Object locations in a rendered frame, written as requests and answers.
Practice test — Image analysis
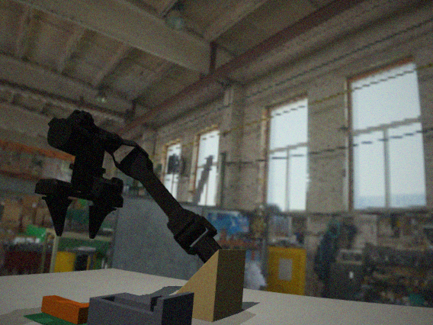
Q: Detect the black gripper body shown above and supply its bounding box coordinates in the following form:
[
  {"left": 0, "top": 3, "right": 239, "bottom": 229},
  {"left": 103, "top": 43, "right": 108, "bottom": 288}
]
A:
[{"left": 34, "top": 158, "right": 123, "bottom": 208}]

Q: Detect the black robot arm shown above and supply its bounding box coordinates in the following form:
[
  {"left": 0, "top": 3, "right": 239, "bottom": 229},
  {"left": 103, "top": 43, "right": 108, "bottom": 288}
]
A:
[{"left": 47, "top": 109, "right": 222, "bottom": 264}]

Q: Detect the orange l-shaped part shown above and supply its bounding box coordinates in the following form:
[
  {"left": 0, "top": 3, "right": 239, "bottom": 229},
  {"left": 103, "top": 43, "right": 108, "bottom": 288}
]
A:
[{"left": 40, "top": 295, "right": 89, "bottom": 324}]

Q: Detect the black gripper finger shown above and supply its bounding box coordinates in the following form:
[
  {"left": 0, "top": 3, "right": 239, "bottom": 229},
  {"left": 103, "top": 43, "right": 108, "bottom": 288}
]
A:
[
  {"left": 88, "top": 206, "right": 117, "bottom": 239},
  {"left": 41, "top": 196, "right": 72, "bottom": 237}
]

